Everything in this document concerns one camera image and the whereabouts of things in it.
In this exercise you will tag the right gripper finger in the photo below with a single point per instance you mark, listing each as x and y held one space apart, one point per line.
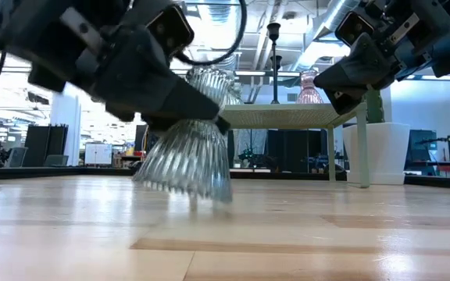
344 101
358 74

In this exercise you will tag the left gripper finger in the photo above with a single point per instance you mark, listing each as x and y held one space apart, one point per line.
143 78
158 123

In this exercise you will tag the pink ribbed glass candle holder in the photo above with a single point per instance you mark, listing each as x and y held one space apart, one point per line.
307 93

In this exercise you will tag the clear ribbed glass candle holder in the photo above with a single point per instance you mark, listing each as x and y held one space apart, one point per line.
239 95
193 164

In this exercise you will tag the tall black metal candlestick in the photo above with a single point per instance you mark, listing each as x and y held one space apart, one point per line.
274 78

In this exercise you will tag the short black metal candlestick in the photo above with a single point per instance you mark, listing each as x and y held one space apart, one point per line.
279 60

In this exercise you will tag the green cactus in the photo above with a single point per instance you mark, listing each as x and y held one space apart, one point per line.
375 109

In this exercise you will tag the beige shelf table with rattan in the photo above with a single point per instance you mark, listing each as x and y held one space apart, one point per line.
283 115

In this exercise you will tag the white planter pot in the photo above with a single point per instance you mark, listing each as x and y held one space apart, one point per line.
385 152

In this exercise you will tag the white computer monitor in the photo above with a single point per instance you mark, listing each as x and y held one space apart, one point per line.
98 153

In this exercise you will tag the black cabinets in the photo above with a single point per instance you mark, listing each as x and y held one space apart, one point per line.
45 142

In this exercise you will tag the grey chair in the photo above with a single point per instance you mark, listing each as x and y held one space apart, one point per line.
17 157

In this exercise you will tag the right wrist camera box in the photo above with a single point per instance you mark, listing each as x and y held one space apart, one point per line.
352 28

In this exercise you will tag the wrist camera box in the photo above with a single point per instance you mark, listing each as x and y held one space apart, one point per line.
352 28
170 29

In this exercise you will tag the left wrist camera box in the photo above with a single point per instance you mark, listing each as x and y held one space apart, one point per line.
170 29

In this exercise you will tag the silver spiral air duct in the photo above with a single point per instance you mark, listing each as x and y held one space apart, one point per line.
219 11
326 27

